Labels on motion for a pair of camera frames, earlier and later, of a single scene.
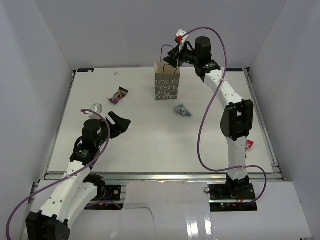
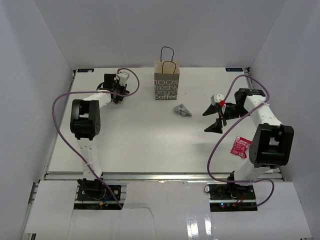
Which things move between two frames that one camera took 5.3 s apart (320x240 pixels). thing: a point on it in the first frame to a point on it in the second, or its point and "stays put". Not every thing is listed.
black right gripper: (176, 54) to (217, 127)
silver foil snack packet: (181, 110) stays put
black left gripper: (122, 124) to (123, 88)
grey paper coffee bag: (167, 81) stays put
